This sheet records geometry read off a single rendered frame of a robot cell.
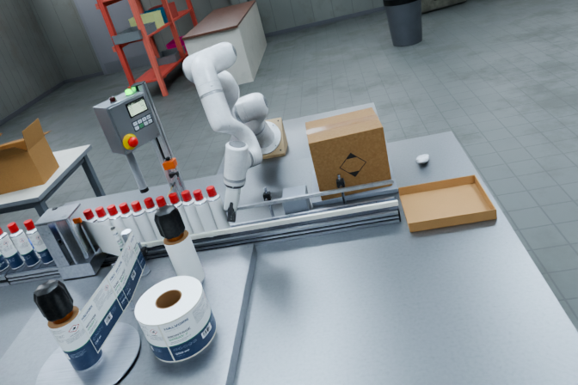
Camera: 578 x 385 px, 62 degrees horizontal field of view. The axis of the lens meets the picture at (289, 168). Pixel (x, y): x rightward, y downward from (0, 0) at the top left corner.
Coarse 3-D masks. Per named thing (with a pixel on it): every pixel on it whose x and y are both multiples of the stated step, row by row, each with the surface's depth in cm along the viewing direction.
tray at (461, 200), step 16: (464, 176) 191; (400, 192) 196; (416, 192) 195; (432, 192) 192; (448, 192) 190; (464, 192) 187; (480, 192) 185; (416, 208) 185; (432, 208) 183; (448, 208) 181; (464, 208) 178; (480, 208) 176; (416, 224) 172; (432, 224) 172; (448, 224) 171
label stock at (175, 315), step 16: (160, 288) 146; (176, 288) 144; (192, 288) 142; (144, 304) 140; (160, 304) 142; (176, 304) 137; (192, 304) 135; (208, 304) 144; (144, 320) 134; (160, 320) 133; (176, 320) 132; (192, 320) 135; (208, 320) 141; (160, 336) 133; (176, 336) 134; (192, 336) 136; (208, 336) 141; (160, 352) 137; (176, 352) 136; (192, 352) 137
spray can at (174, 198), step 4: (172, 192) 189; (172, 196) 186; (176, 196) 187; (172, 200) 187; (176, 200) 188; (180, 200) 190; (172, 204) 188; (176, 204) 188; (180, 204) 188; (180, 208) 188; (180, 212) 189; (184, 212) 190; (184, 216) 190; (184, 220) 190; (184, 224) 191; (188, 224) 192; (188, 228) 192; (188, 232) 193; (192, 232) 194
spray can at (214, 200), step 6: (210, 186) 186; (210, 192) 185; (216, 192) 186; (210, 198) 186; (216, 198) 185; (210, 204) 186; (216, 204) 186; (222, 204) 188; (216, 210) 187; (222, 210) 188; (216, 216) 188; (222, 216) 189; (216, 222) 190; (222, 222) 189; (228, 222) 192; (222, 228) 191
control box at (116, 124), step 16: (128, 96) 178; (144, 96) 182; (96, 112) 177; (112, 112) 173; (144, 112) 183; (112, 128) 175; (128, 128) 178; (144, 128) 184; (112, 144) 182; (128, 144) 179
